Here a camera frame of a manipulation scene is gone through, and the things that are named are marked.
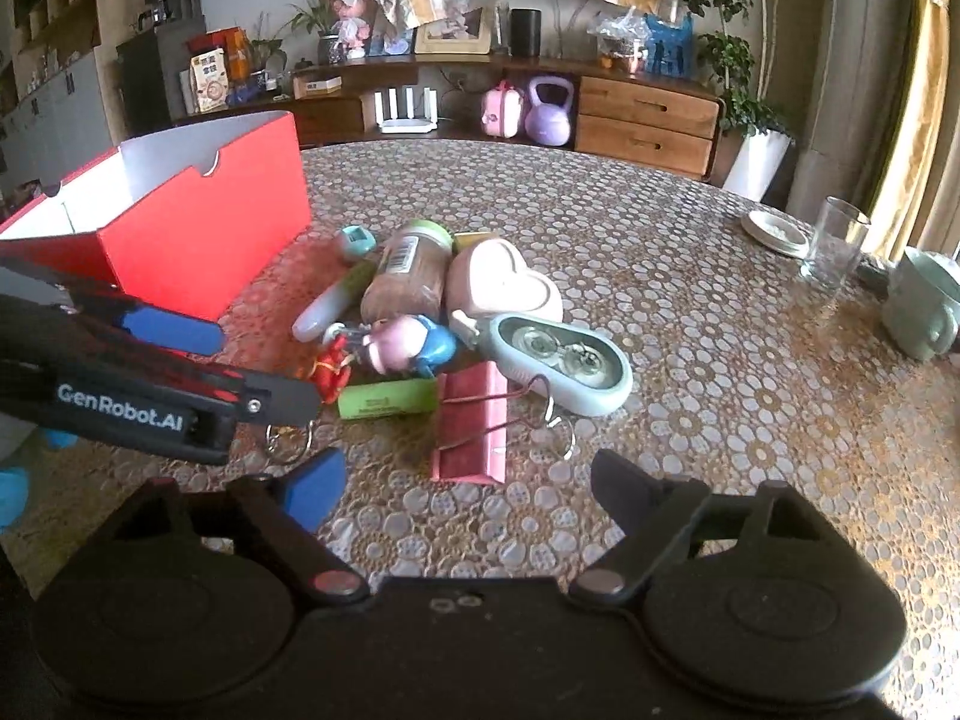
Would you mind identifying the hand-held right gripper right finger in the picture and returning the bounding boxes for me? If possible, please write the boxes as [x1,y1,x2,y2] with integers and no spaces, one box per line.
[568,448,833,607]

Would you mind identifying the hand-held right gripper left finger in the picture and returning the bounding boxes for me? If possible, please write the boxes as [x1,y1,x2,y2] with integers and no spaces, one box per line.
[112,448,370,607]

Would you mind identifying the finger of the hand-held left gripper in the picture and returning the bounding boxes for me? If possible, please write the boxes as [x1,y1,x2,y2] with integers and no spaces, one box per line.
[0,253,226,357]
[0,296,323,464]

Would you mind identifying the metal key ring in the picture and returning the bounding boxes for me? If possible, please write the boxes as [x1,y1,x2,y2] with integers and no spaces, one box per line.
[262,422,316,464]

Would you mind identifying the red cardboard box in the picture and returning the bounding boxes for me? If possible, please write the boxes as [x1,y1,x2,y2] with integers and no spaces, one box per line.
[0,111,312,323]

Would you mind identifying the green cylindrical battery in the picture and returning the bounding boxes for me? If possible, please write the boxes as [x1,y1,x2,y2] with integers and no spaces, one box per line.
[337,379,440,421]

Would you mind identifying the red knot charm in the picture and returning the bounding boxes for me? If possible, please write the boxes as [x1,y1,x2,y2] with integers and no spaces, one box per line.
[300,336,355,407]

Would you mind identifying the teal oval lens case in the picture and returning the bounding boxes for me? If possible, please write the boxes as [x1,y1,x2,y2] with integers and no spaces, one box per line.
[480,313,635,417]

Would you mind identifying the white green pen tube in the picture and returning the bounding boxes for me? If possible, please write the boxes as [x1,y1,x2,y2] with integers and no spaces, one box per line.
[292,261,380,342]

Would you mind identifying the pink binder clip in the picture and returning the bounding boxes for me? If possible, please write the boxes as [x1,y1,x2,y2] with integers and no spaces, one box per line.
[430,360,578,482]

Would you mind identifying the pink pig toy keychain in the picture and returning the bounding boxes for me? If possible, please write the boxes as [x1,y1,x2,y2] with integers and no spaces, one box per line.
[358,315,458,377]

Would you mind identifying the teal egg-shaped timer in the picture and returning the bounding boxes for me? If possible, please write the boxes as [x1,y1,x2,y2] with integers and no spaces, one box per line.
[334,225,376,263]

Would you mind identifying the brown jar green lid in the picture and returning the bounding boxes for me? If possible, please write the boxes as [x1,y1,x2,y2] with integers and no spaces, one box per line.
[360,219,455,323]

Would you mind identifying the pink heart-shaped box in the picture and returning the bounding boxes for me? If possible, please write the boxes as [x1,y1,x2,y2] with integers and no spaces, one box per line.
[446,236,563,331]

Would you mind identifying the person's left hand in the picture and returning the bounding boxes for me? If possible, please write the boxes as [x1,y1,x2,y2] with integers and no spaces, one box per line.
[0,429,80,530]

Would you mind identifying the patterned brown tablecloth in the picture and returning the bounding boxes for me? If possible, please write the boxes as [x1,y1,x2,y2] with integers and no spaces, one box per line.
[0,136,960,720]

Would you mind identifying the black mini fridge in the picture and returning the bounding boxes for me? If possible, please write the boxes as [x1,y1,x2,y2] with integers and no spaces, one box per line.
[116,15,207,137]

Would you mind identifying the grey storage cabinets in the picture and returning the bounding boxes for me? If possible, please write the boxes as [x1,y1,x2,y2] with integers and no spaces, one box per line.
[0,52,102,188]

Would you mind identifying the printed snack box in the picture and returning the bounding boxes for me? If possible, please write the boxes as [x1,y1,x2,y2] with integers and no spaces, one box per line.
[190,47,228,115]

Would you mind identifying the orange snack pack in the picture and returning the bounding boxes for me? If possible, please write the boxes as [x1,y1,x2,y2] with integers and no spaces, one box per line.
[221,28,252,83]

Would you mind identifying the small cardboard box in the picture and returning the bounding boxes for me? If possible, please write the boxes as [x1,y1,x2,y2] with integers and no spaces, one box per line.
[292,71,344,100]

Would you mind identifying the small potted plant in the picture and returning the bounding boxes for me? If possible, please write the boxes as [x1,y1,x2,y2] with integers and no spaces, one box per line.
[247,11,290,91]

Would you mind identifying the white small dish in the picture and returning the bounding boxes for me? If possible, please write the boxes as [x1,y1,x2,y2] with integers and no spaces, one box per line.
[741,210,812,257]

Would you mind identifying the white router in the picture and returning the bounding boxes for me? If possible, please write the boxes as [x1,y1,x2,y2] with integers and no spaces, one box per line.
[373,86,440,134]

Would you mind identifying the clear drinking glass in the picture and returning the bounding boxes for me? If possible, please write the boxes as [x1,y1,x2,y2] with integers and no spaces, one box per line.
[799,196,871,290]

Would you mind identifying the leafy plant dark pot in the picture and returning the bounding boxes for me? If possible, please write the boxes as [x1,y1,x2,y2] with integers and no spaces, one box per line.
[289,0,347,66]

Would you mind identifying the pale green mug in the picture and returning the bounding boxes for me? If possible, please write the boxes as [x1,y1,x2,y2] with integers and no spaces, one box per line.
[881,246,960,361]

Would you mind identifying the white planter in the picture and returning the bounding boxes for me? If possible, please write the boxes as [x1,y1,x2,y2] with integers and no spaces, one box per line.
[724,127,794,202]

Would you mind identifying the pink doll figure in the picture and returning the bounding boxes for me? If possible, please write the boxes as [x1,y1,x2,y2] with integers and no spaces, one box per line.
[330,0,380,61]

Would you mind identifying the wooden media cabinet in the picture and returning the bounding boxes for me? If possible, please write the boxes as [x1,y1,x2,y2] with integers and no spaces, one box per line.
[176,52,725,181]

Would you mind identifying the purple kettlebell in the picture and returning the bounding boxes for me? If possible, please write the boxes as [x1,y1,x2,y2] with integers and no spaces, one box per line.
[525,75,577,147]

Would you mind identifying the pink small bag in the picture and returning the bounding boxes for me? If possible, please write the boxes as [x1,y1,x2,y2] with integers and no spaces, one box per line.
[480,80,526,140]

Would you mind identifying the tall green plant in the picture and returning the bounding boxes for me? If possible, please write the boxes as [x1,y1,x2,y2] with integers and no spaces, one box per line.
[679,0,818,137]

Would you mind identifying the clear plastic bag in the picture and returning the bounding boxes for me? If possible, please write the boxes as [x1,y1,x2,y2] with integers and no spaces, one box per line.
[589,7,650,72]

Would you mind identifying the black cylinder speaker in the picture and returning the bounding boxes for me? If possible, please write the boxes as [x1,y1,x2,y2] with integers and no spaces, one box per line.
[510,7,542,59]

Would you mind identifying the grey fabric cushion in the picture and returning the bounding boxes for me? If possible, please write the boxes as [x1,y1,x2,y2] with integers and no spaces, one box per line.
[499,0,623,57]

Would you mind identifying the yellow curtain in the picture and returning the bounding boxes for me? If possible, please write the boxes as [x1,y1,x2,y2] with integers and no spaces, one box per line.
[862,0,953,256]

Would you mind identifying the cream photo frame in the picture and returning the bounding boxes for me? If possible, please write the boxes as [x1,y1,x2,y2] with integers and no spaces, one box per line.
[414,9,492,55]

